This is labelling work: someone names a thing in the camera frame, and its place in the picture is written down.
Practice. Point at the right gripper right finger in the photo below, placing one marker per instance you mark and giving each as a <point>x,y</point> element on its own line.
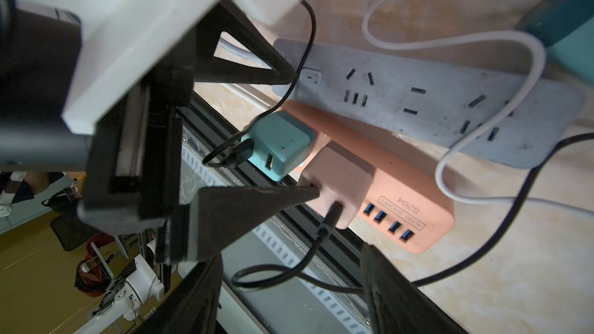
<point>395,304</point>

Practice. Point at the grey power strip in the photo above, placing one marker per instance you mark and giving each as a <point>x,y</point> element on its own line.
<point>435,102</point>

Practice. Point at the orange power strip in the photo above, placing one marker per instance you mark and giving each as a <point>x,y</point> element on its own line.
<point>403,202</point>

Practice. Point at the mint charger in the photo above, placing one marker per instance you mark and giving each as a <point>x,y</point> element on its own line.
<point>565,27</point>
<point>281,143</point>

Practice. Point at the pink charger on orange strip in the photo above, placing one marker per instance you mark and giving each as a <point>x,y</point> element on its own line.
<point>340,176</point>

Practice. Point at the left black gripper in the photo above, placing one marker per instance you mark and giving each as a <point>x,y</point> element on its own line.
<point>133,171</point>

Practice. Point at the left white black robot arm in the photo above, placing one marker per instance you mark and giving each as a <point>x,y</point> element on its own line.
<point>95,86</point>

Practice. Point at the mint charger on orange strip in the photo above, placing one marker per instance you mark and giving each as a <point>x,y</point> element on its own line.
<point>281,143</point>

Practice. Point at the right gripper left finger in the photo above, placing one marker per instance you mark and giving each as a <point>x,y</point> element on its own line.
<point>193,305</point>

